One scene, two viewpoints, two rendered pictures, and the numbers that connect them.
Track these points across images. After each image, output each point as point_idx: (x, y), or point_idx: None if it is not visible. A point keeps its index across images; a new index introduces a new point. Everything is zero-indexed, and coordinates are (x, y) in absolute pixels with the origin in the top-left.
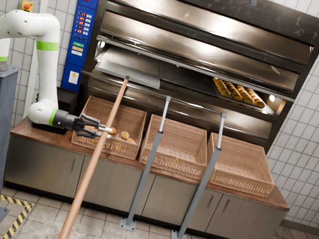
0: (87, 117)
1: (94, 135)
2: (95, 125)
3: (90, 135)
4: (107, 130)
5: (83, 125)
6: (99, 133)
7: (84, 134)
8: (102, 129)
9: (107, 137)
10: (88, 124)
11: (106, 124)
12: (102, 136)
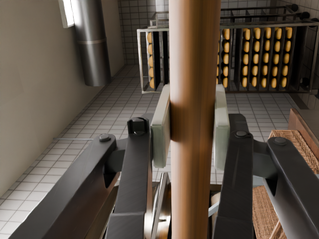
0: (28, 216)
1: (253, 142)
2: (132, 146)
3: (278, 174)
4: (161, 97)
5: (141, 228)
6: (215, 134)
7: (309, 236)
8: (162, 108)
9: (218, 90)
10: (127, 194)
11: (173, 193)
12: (170, 4)
